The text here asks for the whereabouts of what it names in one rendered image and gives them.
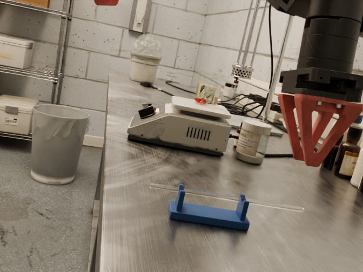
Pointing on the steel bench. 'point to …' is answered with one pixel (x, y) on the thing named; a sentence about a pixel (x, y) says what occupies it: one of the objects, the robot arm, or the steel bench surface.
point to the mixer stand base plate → (235, 121)
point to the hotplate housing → (184, 131)
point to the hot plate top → (182, 104)
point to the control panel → (150, 116)
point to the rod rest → (209, 213)
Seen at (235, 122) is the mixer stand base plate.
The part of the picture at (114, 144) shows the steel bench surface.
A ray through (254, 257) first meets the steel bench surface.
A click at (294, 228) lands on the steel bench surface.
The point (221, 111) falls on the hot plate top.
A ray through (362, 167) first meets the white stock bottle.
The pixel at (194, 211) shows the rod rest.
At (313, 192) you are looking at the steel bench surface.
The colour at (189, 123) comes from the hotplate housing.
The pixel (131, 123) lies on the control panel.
